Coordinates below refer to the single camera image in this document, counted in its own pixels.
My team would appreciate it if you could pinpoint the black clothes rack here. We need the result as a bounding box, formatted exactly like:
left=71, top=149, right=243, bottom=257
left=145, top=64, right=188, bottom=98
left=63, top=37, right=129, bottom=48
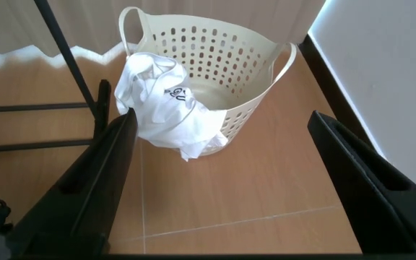
left=0, top=0, right=113, bottom=155

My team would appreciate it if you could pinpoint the white printed garment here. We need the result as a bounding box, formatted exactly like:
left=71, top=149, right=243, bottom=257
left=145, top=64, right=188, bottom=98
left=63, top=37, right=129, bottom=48
left=113, top=52, right=230, bottom=162

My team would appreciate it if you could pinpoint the white laundry basket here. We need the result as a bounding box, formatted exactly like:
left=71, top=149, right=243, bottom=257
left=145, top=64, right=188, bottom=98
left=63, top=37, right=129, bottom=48
left=118, top=6, right=298, bottom=157

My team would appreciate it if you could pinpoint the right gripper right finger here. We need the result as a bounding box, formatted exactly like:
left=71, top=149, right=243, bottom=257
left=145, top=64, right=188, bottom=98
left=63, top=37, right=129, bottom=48
left=307, top=110, right=416, bottom=254

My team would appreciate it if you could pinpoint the beige curtain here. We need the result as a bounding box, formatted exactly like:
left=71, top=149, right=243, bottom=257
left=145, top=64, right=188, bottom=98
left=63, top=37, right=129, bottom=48
left=0, top=0, right=327, bottom=59

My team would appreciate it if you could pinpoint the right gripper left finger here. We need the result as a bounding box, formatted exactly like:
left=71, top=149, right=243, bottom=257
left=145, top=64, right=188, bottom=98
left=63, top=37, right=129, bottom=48
left=6, top=107, right=139, bottom=256

